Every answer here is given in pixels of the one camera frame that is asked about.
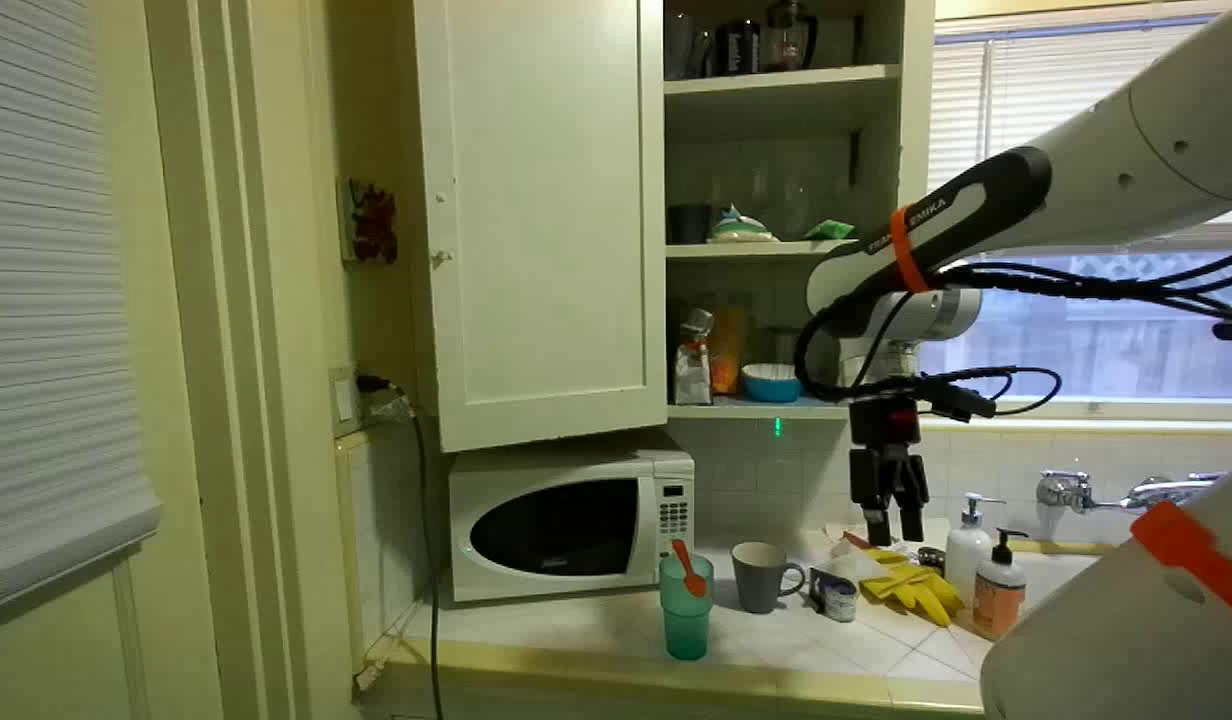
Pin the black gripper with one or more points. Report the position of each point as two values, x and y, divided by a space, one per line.
886 426

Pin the orange spoon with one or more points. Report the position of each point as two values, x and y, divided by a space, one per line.
685 566

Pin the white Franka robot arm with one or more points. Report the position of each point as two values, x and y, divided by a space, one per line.
1149 144

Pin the teal plastic cup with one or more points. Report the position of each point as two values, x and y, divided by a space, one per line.
685 635

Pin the small dark jar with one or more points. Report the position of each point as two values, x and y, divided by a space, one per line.
931 557

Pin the white pump soap bottle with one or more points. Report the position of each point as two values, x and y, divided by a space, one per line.
965 547

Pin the yellow cloth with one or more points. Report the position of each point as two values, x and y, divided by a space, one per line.
917 587

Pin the black pump soap bottle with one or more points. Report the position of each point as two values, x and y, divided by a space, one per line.
997 602

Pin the gray ceramic mug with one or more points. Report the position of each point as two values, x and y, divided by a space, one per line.
757 582

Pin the blue bowl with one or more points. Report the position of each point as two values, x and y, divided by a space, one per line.
775 384

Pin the chrome sink faucet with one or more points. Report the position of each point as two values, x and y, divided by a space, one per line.
1061 489

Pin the orange bottle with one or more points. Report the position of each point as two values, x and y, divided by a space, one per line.
729 350

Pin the green white dish stack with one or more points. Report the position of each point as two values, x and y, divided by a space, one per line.
741 230

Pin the white microwave oven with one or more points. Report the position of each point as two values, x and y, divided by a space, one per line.
548 470

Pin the white window blind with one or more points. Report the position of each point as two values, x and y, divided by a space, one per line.
1001 95

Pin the white cabinet door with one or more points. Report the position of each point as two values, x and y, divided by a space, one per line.
537 200

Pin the dark glass pitcher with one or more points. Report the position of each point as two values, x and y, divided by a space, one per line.
786 38

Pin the dark glass jar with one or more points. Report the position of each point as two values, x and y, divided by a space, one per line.
738 44
681 40

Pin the cream room door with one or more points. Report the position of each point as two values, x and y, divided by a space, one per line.
56 664

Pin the white door blind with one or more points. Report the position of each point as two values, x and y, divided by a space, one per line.
42 267

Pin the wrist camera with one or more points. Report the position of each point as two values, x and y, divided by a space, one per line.
957 399

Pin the white wall cabinet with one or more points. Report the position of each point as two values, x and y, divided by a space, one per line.
781 81

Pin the wall outlet with plug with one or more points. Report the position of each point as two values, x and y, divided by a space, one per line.
364 403

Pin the red wall decoration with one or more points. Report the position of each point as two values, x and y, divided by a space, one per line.
371 220

